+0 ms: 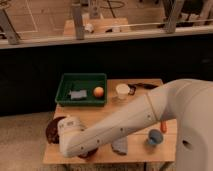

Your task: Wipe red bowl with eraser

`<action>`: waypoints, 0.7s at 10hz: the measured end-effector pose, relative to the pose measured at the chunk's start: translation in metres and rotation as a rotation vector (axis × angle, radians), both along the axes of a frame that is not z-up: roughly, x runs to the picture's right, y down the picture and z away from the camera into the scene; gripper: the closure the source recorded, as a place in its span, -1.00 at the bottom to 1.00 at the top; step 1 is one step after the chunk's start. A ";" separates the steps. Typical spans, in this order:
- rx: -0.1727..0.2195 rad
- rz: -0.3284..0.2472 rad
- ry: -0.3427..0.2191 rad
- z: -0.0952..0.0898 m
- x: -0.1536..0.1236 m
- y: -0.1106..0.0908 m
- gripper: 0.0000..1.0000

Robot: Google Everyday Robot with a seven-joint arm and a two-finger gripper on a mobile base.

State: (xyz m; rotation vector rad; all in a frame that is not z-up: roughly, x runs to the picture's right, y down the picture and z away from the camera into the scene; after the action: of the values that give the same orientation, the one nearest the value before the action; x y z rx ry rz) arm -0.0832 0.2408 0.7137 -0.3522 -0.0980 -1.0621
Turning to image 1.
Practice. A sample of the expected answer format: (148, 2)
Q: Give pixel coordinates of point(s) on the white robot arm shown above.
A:
(188, 101)

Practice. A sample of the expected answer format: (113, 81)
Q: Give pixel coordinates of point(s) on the dark red bowl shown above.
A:
(52, 135)

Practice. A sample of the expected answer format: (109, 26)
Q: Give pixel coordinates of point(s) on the orange fruit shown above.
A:
(98, 92)

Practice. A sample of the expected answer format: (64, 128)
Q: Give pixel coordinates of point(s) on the white cup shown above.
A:
(122, 91)

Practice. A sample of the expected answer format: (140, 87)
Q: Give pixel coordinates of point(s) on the black glasses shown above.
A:
(133, 87)

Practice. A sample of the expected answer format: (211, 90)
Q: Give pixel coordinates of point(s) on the green plastic tray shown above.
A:
(81, 81)

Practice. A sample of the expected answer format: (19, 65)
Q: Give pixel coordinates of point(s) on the grey cloth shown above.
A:
(120, 146)

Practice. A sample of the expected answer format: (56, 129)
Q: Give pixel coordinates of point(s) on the orange carrot toy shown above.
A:
(163, 127)

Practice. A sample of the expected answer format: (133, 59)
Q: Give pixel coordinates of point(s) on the blue cup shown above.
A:
(155, 137)

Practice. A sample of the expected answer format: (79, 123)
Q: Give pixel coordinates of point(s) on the wooden table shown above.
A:
(138, 150)

